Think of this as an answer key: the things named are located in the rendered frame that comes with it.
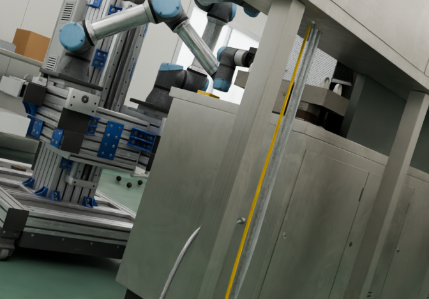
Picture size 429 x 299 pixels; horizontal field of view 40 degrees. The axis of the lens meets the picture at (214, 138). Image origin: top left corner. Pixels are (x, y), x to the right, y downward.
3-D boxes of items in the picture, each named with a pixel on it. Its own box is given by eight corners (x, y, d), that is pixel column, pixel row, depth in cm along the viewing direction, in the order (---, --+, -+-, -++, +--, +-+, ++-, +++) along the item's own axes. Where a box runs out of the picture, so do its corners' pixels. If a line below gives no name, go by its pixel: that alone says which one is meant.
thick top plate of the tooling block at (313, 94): (257, 95, 232) (262, 80, 232) (344, 116, 206) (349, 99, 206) (233, 84, 220) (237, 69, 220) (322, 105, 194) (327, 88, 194)
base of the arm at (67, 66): (50, 70, 267) (56, 49, 267) (79, 80, 276) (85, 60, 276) (63, 74, 255) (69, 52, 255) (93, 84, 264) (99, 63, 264)
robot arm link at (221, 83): (228, 94, 258) (235, 71, 258) (228, 92, 247) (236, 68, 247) (211, 89, 258) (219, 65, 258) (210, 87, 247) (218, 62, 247)
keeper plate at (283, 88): (262, 108, 210) (271, 79, 210) (284, 114, 203) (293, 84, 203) (258, 107, 208) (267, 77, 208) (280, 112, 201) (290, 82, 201)
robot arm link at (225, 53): (223, 66, 257) (229, 48, 257) (242, 70, 250) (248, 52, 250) (212, 61, 251) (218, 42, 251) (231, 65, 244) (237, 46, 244)
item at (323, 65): (275, 88, 233) (290, 43, 233) (325, 99, 217) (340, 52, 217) (274, 87, 232) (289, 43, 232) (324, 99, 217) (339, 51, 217)
